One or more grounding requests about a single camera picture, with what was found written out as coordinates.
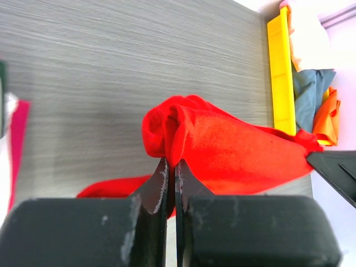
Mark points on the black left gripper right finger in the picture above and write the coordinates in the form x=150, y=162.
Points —
x=249, y=230

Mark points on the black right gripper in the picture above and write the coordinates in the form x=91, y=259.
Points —
x=337, y=168

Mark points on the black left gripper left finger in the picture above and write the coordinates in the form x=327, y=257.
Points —
x=127, y=231

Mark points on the red t shirt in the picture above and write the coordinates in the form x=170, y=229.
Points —
x=228, y=155

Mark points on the orange t shirt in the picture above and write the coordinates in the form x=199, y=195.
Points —
x=327, y=120

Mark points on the grey t shirt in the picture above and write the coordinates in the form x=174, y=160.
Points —
x=309, y=87

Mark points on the pink t shirt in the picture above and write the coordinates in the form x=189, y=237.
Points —
x=309, y=42

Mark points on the yellow plastic bin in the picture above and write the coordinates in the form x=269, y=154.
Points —
x=281, y=74

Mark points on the folded white t shirt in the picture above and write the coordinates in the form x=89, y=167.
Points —
x=10, y=105

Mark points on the right aluminium corner post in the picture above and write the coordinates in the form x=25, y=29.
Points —
x=338, y=17

